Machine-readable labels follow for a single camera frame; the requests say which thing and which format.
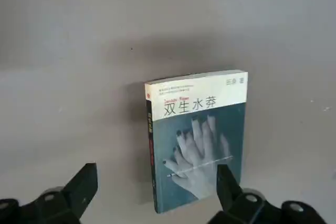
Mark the dark book with hand photo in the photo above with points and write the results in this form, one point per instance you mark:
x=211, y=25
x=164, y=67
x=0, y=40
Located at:
x=199, y=129

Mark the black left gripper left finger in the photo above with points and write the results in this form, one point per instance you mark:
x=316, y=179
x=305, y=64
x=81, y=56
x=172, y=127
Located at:
x=65, y=203

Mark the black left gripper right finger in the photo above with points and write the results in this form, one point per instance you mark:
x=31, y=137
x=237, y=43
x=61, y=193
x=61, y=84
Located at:
x=236, y=203

